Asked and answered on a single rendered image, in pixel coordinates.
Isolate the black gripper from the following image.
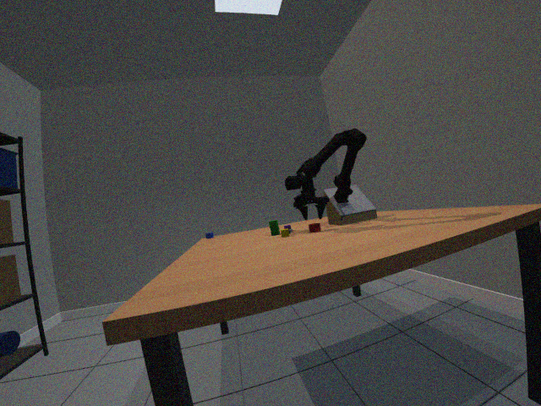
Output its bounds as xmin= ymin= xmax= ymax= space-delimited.
xmin=293 ymin=186 xmax=329 ymax=221

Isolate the red block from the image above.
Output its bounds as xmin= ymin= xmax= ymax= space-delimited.
xmin=309 ymin=223 xmax=320 ymax=233

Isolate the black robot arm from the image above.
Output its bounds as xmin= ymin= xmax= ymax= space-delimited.
xmin=285 ymin=129 xmax=367 ymax=204

